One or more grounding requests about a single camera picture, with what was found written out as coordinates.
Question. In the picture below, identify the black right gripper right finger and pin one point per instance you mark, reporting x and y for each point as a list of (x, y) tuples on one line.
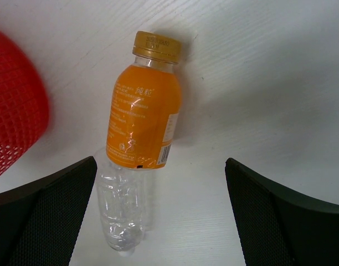
[(280, 226)]

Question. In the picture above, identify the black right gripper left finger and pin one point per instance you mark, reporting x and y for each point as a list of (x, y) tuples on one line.
[(40, 221)]

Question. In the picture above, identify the orange juice bottle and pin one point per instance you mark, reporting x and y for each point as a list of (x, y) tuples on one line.
[(145, 106)]

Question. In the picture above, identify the red mesh plastic bin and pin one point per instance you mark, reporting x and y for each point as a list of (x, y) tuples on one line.
[(24, 107)]

